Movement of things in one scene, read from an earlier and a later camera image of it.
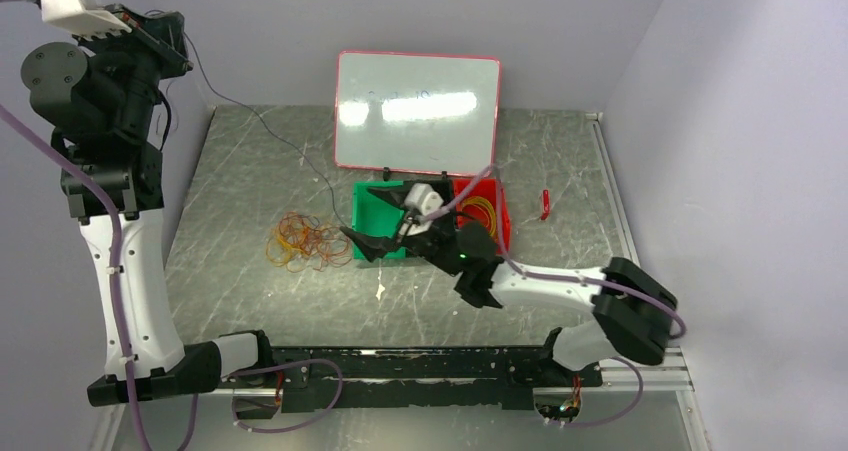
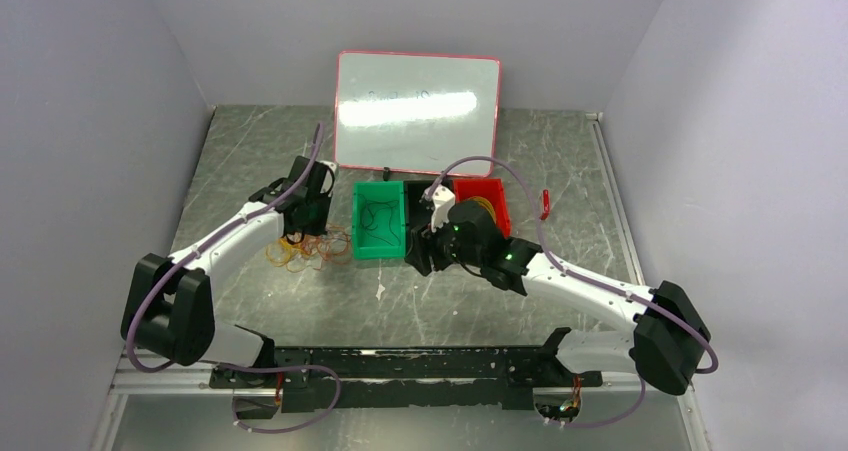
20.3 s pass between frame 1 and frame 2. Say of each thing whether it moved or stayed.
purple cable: moved
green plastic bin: stayed
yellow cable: moved
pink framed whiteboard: stayed
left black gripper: moved
